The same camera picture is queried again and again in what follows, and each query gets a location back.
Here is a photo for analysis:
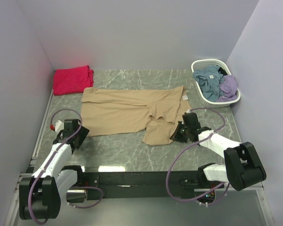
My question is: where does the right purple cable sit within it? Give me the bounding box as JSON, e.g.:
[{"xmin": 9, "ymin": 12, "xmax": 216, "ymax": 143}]
[{"xmin": 166, "ymin": 107, "xmax": 230, "ymax": 208}]

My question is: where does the beige t-shirt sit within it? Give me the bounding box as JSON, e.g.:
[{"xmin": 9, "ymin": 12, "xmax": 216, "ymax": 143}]
[{"xmin": 81, "ymin": 86, "xmax": 191, "ymax": 146}]

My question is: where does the folded red t-shirt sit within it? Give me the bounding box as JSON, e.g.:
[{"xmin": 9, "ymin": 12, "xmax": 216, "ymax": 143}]
[{"xmin": 53, "ymin": 65, "xmax": 94, "ymax": 96}]

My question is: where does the blue t-shirt in basket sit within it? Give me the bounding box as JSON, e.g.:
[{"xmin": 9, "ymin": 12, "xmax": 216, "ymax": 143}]
[{"xmin": 193, "ymin": 65, "xmax": 224, "ymax": 102}]

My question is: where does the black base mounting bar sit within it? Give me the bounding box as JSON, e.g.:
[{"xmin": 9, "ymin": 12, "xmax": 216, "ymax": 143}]
[{"xmin": 71, "ymin": 171, "xmax": 220, "ymax": 200}]

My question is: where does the aluminium frame rail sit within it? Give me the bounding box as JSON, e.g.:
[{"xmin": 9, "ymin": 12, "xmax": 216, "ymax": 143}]
[{"xmin": 3, "ymin": 94, "xmax": 275, "ymax": 226}]

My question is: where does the purple cable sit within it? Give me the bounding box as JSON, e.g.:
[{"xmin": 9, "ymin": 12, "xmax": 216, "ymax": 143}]
[
  {"xmin": 27, "ymin": 108, "xmax": 104, "ymax": 224},
  {"xmin": 166, "ymin": 107, "xmax": 230, "ymax": 208}
]

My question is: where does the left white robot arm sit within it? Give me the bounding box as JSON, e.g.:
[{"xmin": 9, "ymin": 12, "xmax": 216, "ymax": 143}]
[{"xmin": 19, "ymin": 119, "xmax": 89, "ymax": 223}]

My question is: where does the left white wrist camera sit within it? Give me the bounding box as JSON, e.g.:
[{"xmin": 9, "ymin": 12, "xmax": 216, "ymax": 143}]
[{"xmin": 49, "ymin": 120, "xmax": 64, "ymax": 133}]

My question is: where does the purple t-shirt in basket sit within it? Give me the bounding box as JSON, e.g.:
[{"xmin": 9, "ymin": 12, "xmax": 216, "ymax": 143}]
[{"xmin": 217, "ymin": 75, "xmax": 237, "ymax": 102}]

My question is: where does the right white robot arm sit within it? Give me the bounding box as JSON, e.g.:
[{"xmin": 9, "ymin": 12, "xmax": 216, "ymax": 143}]
[{"xmin": 170, "ymin": 112, "xmax": 267, "ymax": 191}]

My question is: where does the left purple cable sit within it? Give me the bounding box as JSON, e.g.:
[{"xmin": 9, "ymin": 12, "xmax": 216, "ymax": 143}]
[{"xmin": 27, "ymin": 108, "xmax": 104, "ymax": 224}]

